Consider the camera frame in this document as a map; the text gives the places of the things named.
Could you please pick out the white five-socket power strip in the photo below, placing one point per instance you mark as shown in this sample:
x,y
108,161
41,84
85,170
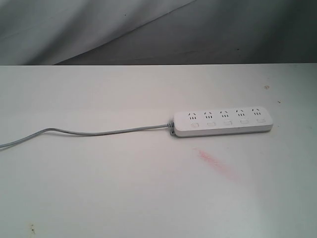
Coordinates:
x,y
222,122

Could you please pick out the grey fabric backdrop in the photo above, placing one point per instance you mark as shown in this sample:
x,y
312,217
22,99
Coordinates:
x,y
144,32

